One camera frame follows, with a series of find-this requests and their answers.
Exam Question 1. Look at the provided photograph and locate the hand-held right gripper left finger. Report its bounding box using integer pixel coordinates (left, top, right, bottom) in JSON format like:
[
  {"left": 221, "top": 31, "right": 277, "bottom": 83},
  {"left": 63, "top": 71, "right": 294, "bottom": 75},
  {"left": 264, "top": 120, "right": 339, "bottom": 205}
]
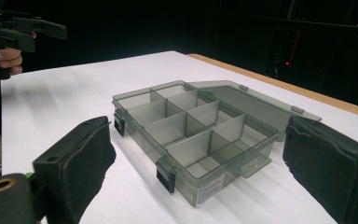
[{"left": 32, "top": 115, "right": 117, "bottom": 224}]

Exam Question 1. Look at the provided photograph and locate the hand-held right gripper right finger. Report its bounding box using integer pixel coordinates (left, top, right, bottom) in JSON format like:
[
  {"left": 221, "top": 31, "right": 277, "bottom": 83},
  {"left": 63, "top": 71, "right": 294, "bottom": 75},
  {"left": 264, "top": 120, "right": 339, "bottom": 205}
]
[{"left": 282, "top": 115, "right": 358, "bottom": 224}]

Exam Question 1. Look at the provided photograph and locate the dark device with red light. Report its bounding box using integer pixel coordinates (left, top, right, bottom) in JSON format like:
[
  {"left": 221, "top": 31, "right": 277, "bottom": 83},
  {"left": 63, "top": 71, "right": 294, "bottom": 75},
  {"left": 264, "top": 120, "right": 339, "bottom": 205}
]
[{"left": 274, "top": 26, "right": 306, "bottom": 78}]

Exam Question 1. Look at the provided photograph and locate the grey transparent compartment box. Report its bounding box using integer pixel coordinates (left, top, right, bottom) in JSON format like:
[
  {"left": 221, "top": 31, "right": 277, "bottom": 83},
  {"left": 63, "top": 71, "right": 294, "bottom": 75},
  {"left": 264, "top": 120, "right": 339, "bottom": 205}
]
[{"left": 111, "top": 79, "right": 323, "bottom": 208}]

